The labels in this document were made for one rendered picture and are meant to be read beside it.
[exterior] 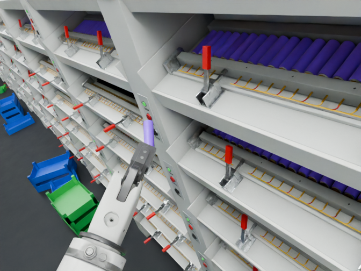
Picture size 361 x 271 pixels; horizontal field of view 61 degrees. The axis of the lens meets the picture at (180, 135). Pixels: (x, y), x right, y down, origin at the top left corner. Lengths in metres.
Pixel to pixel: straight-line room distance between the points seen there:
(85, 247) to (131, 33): 0.37
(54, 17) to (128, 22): 0.70
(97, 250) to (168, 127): 0.32
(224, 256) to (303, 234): 0.48
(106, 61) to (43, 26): 0.46
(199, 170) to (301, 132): 0.32
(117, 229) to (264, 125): 0.25
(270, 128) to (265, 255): 0.39
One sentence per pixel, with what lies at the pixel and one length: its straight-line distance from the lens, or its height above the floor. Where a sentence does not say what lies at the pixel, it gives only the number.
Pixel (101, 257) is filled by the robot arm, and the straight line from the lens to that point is 0.46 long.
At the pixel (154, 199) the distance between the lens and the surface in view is 1.23.
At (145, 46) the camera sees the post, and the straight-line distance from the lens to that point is 0.61.
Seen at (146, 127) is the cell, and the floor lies 1.08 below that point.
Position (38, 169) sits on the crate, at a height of 0.09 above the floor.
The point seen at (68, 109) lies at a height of 0.72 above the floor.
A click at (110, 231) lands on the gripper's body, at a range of 0.45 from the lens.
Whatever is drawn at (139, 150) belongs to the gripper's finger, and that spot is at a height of 1.07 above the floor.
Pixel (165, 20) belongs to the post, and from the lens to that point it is 0.63.
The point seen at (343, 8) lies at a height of 1.26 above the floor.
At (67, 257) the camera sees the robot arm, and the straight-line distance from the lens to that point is 0.47.
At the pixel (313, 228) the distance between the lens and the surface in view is 0.55.
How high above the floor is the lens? 1.35
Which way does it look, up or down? 33 degrees down
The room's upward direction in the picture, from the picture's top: 18 degrees counter-clockwise
